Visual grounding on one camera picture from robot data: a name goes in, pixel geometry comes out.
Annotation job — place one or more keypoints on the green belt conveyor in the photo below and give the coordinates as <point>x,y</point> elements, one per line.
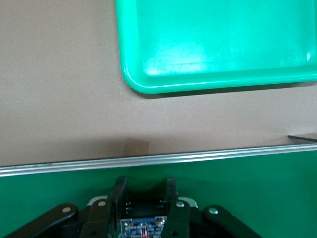
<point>247,186</point>

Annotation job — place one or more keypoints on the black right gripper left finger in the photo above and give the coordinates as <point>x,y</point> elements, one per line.
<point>119,198</point>

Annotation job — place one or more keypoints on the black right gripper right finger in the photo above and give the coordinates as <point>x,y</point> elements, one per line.
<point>173,205</point>

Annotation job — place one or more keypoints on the green plastic tray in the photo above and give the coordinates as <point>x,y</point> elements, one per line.
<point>223,37</point>

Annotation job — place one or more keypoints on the yellow mushroom push button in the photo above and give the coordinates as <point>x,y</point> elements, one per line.
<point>143,223</point>

